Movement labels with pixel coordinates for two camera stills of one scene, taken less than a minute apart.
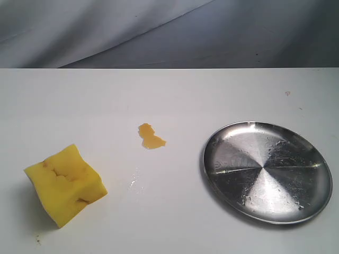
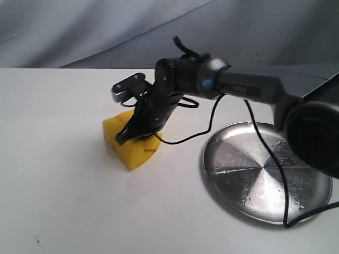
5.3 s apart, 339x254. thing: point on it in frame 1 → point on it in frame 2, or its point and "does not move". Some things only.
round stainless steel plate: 266,173 does not move
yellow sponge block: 66,184 → 133,153
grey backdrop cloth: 169,34 does not move
